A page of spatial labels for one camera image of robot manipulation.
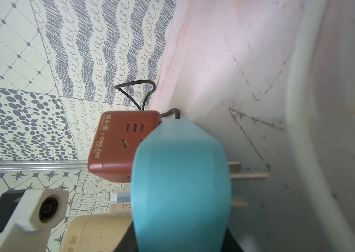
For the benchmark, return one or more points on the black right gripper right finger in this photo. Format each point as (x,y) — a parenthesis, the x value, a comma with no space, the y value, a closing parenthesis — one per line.
(230,243)

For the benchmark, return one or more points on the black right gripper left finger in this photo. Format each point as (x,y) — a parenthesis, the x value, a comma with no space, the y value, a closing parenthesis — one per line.
(128,243)

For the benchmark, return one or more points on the teal power strip base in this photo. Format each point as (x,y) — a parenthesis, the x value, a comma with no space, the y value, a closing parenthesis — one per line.
(181,193)

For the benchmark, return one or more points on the dark red cube socket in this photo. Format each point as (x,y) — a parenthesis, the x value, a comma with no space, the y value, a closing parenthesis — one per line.
(117,138)

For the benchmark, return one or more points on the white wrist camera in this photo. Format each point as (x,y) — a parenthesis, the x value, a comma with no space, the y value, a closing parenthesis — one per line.
(28,216)

